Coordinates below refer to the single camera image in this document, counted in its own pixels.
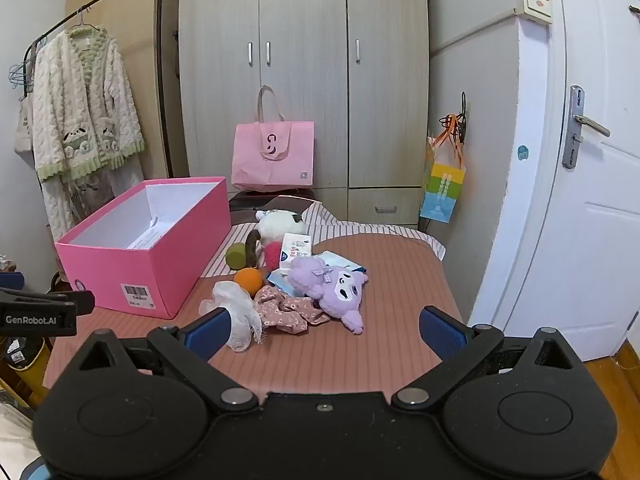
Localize cream knitted cardigan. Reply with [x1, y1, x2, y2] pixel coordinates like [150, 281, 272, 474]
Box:
[31, 24, 147, 241]

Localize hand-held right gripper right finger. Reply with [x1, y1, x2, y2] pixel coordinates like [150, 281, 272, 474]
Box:
[391, 305, 581, 412]

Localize beige wall switch box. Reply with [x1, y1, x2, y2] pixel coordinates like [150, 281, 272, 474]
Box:
[515, 0, 555, 24]

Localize black wall hook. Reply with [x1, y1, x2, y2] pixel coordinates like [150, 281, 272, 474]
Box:
[438, 91, 472, 142]

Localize green and brown plush toy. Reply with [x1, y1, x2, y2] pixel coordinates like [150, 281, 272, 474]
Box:
[224, 230, 262, 271]

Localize pink striped bed cover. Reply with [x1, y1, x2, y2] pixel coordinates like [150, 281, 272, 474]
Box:
[44, 232, 468, 397]

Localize black stool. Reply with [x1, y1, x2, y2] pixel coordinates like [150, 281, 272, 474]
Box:
[228, 189, 317, 214]

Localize purple plush toy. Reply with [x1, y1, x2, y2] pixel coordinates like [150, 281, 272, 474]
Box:
[289, 255, 371, 336]

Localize pink cardboard box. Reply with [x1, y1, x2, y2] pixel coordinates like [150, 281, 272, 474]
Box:
[54, 176, 233, 320]

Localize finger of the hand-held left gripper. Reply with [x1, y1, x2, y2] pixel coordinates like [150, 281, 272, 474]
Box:
[0, 287, 96, 317]

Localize white mesh bath pouf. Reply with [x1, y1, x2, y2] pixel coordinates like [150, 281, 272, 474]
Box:
[199, 280, 264, 353]

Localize metal door handle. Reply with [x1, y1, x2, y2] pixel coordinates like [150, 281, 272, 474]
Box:
[561, 85, 612, 170]

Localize white tissue packet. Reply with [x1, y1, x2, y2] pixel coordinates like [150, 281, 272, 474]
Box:
[278, 232, 312, 272]

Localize blue wet wipes pack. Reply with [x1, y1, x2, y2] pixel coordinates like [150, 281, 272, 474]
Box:
[266, 250, 369, 297]

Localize pink tote bag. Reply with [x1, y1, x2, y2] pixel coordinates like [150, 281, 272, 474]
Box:
[231, 85, 316, 192]

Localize panda plush toy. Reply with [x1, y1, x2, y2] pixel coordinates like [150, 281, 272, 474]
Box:
[255, 208, 309, 251]

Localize black clothes rack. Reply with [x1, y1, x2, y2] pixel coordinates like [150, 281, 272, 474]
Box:
[22, 0, 175, 181]

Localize white paper sheet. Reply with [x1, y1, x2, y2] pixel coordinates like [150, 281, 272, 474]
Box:
[126, 214, 167, 251]

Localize white door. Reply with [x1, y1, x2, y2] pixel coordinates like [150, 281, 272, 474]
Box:
[466, 0, 640, 362]

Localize grey wooden wardrobe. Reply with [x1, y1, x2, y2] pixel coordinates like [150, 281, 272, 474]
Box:
[177, 0, 432, 224]

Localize colourful paper gift bag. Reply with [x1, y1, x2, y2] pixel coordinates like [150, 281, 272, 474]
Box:
[419, 134, 467, 225]

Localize yellow bin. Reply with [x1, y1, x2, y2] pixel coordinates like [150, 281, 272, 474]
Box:
[0, 335, 52, 403]

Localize orange plush ball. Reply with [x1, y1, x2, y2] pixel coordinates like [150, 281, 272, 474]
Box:
[233, 267, 264, 297]

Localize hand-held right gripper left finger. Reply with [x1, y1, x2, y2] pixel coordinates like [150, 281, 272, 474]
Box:
[75, 306, 261, 412]

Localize white cloth bag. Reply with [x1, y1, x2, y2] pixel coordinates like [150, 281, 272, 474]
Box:
[12, 95, 35, 155]

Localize wire clothes hangers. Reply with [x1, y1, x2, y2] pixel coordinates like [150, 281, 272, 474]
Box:
[7, 35, 41, 95]

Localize floral fabric scrunchie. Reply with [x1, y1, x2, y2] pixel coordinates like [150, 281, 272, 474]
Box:
[252, 285, 332, 335]

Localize pink heart plush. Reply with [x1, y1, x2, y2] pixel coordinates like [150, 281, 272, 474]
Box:
[260, 241, 284, 272]

